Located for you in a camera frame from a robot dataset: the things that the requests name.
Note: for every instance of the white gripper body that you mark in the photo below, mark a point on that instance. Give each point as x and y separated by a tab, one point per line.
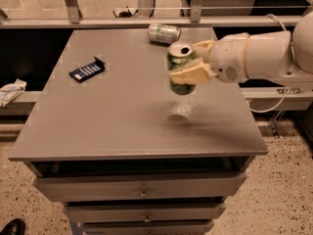
228	58

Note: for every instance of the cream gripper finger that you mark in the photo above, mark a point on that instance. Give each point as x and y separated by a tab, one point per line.
195	72
203	48

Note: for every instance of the green soda can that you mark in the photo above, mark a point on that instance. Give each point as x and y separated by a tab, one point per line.
180	54

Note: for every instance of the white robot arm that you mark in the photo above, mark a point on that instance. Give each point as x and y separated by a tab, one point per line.
283	57

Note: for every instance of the white 7up can lying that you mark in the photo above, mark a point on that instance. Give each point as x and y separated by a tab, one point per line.
163	33

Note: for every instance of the grey drawer cabinet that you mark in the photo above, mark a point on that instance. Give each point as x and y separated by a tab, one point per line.
126	120

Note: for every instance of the dark blue snack packet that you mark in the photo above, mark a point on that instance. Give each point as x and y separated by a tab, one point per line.
85	72

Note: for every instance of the middle grey drawer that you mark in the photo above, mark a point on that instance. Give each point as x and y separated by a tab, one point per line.
144	213

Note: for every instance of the grey drawer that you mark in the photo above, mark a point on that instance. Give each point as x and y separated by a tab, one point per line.
179	227
144	213
140	187

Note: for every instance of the top grey drawer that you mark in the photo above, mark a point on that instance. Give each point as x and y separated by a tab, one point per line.
140	187

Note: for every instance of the bottom grey drawer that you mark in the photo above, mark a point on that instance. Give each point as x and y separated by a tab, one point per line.
179	227

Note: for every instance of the black shoe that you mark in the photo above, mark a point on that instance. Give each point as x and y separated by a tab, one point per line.
14	227

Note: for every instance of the metal rail frame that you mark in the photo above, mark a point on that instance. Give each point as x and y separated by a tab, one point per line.
137	13

